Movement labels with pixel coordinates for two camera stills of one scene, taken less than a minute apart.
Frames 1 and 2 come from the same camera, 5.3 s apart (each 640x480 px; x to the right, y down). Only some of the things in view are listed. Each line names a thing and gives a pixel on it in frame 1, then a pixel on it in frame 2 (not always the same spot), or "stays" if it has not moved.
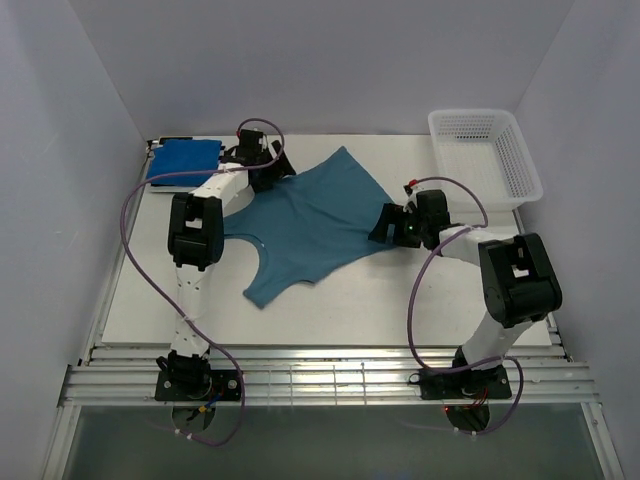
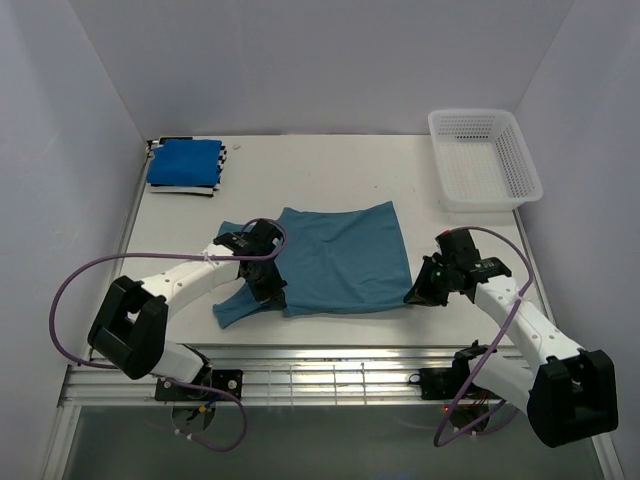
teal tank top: x=310 y=226 → x=338 y=259
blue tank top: x=184 y=156 stays
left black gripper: x=278 y=171 → x=277 y=299
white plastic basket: x=485 y=149 stays
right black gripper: x=393 y=215 → x=421 y=293
